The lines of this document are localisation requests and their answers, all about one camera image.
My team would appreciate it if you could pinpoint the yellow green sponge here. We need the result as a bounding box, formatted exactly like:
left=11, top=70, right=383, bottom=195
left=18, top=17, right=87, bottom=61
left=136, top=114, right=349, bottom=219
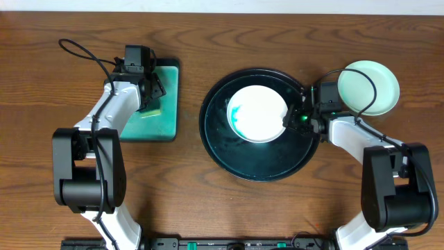
left=138, top=108, right=162, bottom=119

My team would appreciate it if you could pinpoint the white plate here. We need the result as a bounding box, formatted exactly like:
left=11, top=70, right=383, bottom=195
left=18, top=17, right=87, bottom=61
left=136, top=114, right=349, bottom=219
left=226, top=85, right=288, bottom=143

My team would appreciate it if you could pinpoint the green plate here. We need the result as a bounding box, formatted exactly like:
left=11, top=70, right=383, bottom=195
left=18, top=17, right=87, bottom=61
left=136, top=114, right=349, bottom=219
left=338, top=60, right=400, bottom=116

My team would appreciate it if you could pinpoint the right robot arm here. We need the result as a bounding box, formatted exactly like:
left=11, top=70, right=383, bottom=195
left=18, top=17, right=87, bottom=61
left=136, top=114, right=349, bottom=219
left=283, top=106, right=438, bottom=249

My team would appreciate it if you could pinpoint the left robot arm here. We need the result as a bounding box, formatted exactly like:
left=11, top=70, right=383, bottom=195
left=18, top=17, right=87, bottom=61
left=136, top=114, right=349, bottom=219
left=52, top=73, right=166, bottom=249

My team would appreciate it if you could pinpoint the round dark tray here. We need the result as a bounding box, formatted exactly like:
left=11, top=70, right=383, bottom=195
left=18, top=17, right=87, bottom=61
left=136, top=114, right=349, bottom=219
left=199, top=68, right=319, bottom=182

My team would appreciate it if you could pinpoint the rectangular tray with soapy water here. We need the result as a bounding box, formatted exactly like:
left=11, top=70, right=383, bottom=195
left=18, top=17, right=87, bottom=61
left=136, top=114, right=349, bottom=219
left=120, top=58, right=180, bottom=142

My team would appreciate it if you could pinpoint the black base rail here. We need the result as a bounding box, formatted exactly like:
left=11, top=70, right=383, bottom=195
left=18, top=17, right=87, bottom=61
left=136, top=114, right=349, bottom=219
left=60, top=237, right=409, bottom=250

